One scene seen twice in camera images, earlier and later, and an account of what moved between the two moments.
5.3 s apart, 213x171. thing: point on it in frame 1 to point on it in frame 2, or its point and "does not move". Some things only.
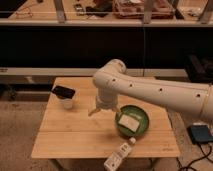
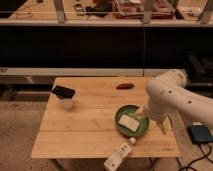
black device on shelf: (100, 10) does not move
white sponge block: (129, 122) does not move
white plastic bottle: (121, 153) does not move
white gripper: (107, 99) to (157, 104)
